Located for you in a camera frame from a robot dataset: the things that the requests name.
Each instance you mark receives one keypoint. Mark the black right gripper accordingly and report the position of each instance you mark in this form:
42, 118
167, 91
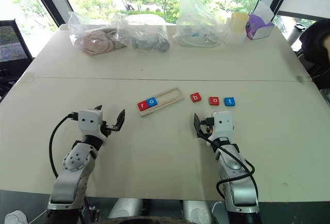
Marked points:
207, 127

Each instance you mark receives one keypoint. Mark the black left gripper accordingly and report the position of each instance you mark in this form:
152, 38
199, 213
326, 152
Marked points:
107, 128

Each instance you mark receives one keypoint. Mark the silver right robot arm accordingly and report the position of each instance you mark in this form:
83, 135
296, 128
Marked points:
238, 182

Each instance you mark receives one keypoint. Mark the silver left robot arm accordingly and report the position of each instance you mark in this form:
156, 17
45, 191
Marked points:
73, 166

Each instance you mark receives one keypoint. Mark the red letter tile b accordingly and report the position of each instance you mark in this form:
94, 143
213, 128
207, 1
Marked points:
195, 97

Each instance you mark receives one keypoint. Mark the red letter tile o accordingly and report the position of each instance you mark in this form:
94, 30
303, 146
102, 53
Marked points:
214, 101

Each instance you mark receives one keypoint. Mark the red letter tile r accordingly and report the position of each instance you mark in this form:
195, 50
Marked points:
142, 106

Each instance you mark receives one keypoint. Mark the blue letter tile t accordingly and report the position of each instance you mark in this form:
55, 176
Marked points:
229, 102

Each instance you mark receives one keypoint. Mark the wooden letter tray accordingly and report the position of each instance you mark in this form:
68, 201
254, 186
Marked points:
168, 97

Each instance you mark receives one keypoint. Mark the blue letter tile o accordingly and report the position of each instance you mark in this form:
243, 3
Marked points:
152, 102

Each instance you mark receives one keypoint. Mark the silver robot leg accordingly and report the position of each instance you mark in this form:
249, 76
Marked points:
196, 211
126, 207

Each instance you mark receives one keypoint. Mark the plastic bag with pink cloth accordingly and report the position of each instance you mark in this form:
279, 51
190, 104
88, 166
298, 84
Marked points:
94, 40

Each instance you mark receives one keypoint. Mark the plastic bag with grey items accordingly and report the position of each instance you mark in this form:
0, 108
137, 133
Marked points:
144, 35

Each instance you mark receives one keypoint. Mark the clear plastic container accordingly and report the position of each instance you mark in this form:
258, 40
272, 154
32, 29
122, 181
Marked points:
234, 37

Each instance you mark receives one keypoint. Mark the yellow plastic cup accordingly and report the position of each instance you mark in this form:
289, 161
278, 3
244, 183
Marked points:
239, 21

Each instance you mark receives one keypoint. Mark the purple tissue box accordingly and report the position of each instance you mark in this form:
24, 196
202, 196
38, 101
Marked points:
259, 26

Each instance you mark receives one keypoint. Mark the black mesh office chair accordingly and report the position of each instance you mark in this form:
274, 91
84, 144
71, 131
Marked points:
13, 46

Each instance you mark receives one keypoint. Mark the steel thermos bottle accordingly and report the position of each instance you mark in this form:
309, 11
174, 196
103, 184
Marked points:
295, 34

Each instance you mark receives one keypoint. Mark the white crumpled object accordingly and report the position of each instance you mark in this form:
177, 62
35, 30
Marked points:
16, 217

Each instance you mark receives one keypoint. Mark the person in dark clothes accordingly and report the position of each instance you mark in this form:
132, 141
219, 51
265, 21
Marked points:
317, 51

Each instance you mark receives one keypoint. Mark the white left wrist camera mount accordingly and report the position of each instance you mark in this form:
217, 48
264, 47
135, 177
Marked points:
89, 120

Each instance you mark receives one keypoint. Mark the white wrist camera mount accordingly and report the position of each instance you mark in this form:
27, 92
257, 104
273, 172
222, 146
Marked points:
223, 123
89, 120

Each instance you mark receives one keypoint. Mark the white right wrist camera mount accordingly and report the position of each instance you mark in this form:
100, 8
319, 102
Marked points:
223, 123

